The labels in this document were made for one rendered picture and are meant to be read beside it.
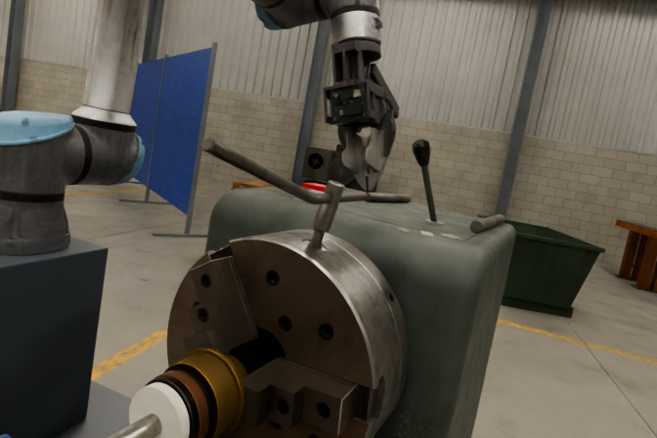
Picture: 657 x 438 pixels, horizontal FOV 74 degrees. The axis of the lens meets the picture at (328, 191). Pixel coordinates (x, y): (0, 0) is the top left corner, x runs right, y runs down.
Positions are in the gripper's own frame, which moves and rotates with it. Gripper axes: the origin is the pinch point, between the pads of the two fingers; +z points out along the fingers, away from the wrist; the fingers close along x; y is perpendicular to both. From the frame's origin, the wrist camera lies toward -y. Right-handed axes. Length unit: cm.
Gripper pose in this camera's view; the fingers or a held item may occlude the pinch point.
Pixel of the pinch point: (370, 182)
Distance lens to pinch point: 67.6
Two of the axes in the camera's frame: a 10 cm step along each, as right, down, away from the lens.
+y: -4.6, 0.1, -8.9
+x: 8.9, -0.6, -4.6
